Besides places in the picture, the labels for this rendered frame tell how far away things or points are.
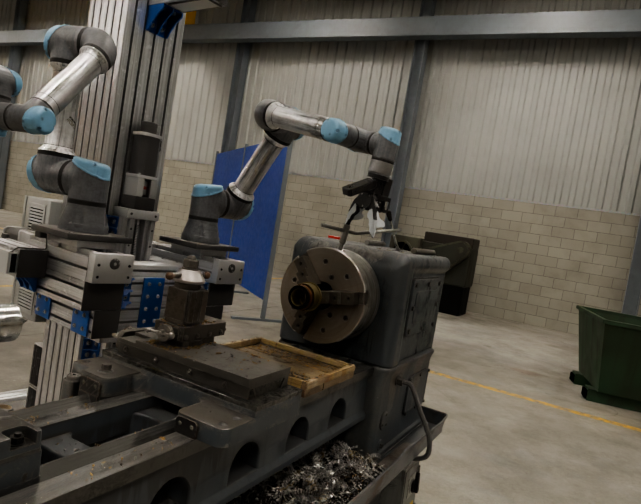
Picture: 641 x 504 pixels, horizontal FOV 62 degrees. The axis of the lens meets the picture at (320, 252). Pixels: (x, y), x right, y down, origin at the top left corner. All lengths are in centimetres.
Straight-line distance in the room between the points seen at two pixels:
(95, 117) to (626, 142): 1054
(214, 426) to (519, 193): 1088
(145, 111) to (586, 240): 1010
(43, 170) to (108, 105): 36
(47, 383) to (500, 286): 1013
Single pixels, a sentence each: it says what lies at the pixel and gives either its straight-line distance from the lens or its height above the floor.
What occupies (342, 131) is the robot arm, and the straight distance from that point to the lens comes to 171.
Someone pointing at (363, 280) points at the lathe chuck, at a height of 116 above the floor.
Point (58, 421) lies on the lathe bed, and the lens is 116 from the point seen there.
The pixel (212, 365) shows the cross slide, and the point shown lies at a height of 97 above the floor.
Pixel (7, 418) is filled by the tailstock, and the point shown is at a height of 93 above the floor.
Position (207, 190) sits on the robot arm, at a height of 136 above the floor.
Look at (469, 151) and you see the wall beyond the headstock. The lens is 1205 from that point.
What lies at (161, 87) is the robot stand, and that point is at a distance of 221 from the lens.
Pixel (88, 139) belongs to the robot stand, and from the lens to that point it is 218.
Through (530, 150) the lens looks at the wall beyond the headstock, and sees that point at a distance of 1185.
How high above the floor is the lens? 131
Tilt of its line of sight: 3 degrees down
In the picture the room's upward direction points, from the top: 9 degrees clockwise
